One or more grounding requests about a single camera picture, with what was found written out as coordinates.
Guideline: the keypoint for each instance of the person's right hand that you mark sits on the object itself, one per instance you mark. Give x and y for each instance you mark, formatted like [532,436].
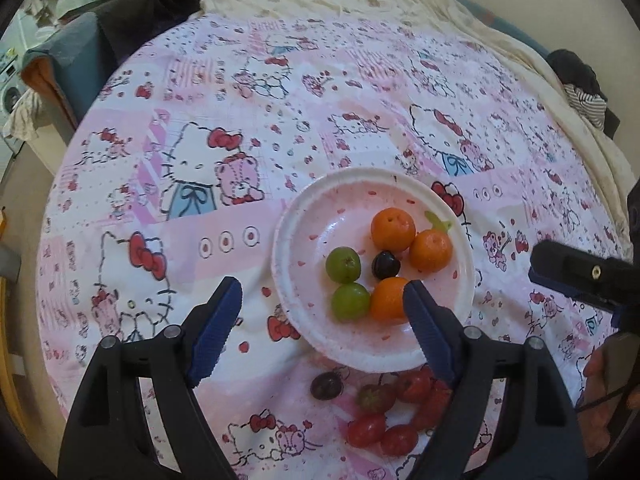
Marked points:
[597,395]

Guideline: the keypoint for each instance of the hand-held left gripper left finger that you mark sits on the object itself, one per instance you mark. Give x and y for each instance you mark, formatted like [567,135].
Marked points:
[215,332]

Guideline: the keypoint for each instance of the white washing machine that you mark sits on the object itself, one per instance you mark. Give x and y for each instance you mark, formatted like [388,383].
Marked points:
[11,95]

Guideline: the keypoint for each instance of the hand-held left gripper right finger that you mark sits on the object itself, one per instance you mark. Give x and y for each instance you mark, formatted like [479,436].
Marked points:
[430,332]

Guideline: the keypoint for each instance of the green grape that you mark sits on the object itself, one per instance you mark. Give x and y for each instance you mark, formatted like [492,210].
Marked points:
[351,301]
[343,264]

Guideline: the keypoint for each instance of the white plastic plate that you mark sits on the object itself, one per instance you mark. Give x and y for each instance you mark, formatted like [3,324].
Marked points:
[325,220]

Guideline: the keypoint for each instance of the orange tangerine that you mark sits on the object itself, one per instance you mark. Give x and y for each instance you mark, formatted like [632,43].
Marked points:
[392,230]
[387,301]
[431,251]

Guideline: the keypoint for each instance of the pink cartoon printed blanket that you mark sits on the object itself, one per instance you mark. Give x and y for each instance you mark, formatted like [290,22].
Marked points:
[350,85]

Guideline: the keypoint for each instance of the black garment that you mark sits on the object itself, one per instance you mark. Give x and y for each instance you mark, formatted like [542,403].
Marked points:
[575,67]

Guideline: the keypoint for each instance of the beige towel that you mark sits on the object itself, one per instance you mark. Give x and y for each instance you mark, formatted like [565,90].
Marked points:
[27,112]

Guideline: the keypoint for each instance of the dark purple grape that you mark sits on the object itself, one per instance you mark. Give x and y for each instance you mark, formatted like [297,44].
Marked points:
[326,386]
[385,265]

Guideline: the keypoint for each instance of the striped garment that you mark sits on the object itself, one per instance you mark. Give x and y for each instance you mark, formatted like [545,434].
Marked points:
[587,105]

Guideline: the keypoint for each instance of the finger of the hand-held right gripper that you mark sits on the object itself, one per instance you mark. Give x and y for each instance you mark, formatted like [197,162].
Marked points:
[575,267]

